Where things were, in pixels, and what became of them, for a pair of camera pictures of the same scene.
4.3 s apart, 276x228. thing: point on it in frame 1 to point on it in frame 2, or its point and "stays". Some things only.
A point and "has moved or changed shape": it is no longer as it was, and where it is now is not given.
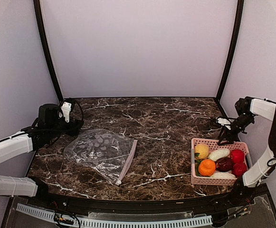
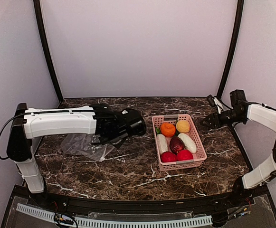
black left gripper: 75,128 to 103,137
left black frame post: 37,6 stays
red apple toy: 239,168 to 168,156
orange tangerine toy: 206,167 to 167,129
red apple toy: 237,156 to 185,155
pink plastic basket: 214,144 to 179,146
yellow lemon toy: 203,149 to 183,126
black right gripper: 232,137 to 213,120
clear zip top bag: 109,152 has moved or changed shape
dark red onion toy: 224,164 to 176,144
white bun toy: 223,175 to 162,143
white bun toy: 217,154 to 189,143
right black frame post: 240,4 stays
